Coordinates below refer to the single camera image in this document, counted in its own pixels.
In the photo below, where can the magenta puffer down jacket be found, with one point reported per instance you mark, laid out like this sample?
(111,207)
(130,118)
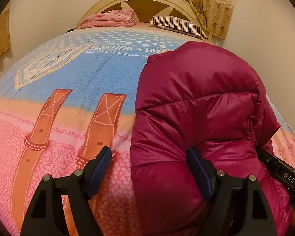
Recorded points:
(198,95)

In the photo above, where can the beige curtain on left wall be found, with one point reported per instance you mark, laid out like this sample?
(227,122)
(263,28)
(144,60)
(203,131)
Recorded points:
(5,43)

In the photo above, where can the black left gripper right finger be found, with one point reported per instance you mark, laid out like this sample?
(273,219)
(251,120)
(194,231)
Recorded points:
(237,206)

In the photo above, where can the cream wooden headboard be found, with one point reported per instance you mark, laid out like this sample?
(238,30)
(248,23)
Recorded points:
(145,10)

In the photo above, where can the striped pillow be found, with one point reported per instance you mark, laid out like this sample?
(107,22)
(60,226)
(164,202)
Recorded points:
(178,24)

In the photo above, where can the folded pink blanket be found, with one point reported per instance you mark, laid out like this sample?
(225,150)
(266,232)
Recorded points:
(114,18)

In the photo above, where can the blue pink printed bedspread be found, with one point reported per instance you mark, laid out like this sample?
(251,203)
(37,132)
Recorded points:
(64,101)

